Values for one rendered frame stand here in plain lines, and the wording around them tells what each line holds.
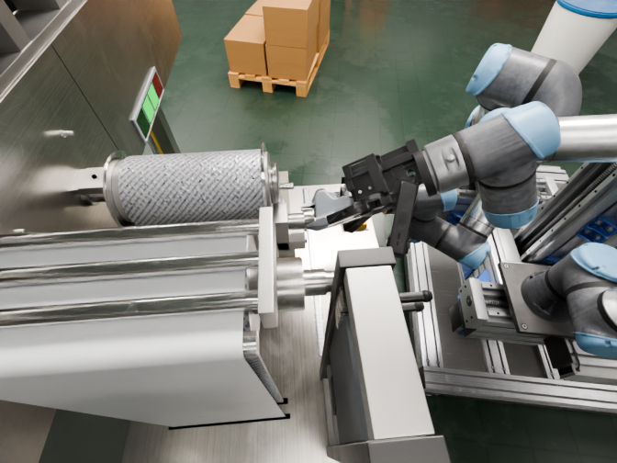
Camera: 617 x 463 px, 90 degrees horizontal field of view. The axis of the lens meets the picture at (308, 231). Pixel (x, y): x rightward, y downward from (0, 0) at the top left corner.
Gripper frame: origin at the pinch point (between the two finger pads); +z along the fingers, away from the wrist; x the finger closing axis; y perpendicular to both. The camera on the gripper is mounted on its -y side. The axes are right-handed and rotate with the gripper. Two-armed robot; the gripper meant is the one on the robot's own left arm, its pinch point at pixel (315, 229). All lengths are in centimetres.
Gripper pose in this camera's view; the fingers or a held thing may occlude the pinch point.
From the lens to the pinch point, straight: 53.0
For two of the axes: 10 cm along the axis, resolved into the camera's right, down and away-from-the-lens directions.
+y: -3.1, -9.5, 1.0
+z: -8.7, 3.2, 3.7
